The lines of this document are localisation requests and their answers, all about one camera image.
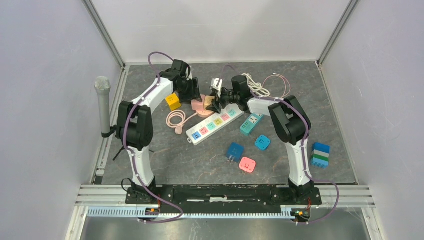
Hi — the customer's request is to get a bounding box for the teal power strip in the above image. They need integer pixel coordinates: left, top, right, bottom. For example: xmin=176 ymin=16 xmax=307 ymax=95
xmin=240 ymin=113 xmax=264 ymax=136

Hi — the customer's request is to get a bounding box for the white multicolour power strip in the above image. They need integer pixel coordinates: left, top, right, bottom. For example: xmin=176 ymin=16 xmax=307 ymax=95
xmin=185 ymin=104 xmax=245 ymax=146

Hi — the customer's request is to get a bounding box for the white coiled cord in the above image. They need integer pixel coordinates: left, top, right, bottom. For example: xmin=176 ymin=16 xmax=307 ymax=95
xmin=241 ymin=72 xmax=272 ymax=99

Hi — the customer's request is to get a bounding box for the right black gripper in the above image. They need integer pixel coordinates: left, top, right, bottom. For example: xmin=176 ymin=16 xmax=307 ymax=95
xmin=206 ymin=87 xmax=240 ymax=115

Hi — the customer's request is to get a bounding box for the beige cube adapter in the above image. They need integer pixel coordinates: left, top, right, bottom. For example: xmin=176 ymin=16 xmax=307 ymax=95
xmin=203 ymin=95 xmax=215 ymax=108

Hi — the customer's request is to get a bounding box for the blue green block stack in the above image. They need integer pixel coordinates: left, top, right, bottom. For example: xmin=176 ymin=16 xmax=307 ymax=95
xmin=309 ymin=142 xmax=331 ymax=169

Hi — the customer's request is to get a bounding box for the red-pink cube adapter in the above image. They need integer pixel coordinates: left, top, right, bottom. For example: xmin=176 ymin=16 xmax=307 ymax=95
xmin=238 ymin=157 xmax=257 ymax=174

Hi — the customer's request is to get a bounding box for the grey microphone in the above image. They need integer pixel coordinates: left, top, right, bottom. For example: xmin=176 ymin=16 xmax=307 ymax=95
xmin=94 ymin=76 xmax=111 ymax=138

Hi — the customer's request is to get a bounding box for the light blue cable duct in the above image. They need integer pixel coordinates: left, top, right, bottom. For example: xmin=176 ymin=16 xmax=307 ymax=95
xmin=87 ymin=206 xmax=305 ymax=220

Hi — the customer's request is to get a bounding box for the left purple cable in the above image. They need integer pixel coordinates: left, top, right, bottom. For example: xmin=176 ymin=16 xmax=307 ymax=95
xmin=121 ymin=51 xmax=185 ymax=225

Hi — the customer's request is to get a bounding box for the light blue plug adapter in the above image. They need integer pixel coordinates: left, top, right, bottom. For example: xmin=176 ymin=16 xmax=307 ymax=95
xmin=254 ymin=134 xmax=271 ymax=151

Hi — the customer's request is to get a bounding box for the dark blue cube adapter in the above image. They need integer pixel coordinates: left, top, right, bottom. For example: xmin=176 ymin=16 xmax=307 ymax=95
xmin=225 ymin=142 xmax=245 ymax=163

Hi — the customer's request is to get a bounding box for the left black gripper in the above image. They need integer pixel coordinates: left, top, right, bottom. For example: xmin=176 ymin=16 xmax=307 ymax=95
xmin=176 ymin=78 xmax=203 ymax=106

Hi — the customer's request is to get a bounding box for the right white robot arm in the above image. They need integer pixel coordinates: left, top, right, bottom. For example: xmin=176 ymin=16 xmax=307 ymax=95
xmin=207 ymin=73 xmax=314 ymax=204

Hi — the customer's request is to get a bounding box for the pink coiled cable with plug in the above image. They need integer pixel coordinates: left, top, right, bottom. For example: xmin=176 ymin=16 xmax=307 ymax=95
xmin=165 ymin=109 xmax=199 ymax=135

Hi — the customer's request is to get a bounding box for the pink cube adapter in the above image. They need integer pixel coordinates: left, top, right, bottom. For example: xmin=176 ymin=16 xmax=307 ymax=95
xmin=191 ymin=94 xmax=206 ymax=112

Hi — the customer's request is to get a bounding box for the pink round socket base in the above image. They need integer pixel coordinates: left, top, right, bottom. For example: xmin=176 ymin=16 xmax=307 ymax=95
xmin=196 ymin=110 xmax=214 ymax=119

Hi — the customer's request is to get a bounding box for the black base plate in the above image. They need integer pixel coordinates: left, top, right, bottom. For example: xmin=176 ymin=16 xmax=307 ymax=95
xmin=125 ymin=184 xmax=322 ymax=215

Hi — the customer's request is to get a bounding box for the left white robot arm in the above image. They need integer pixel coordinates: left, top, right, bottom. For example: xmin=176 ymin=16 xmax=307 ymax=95
xmin=115 ymin=59 xmax=202 ymax=204

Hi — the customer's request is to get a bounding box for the thin pink charger cable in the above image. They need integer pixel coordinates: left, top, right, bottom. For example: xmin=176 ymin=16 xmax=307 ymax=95
xmin=261 ymin=73 xmax=292 ymax=100

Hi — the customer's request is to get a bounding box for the yellow cube adapter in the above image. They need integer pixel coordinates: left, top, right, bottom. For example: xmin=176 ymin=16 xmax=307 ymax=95
xmin=165 ymin=93 xmax=182 ymax=111

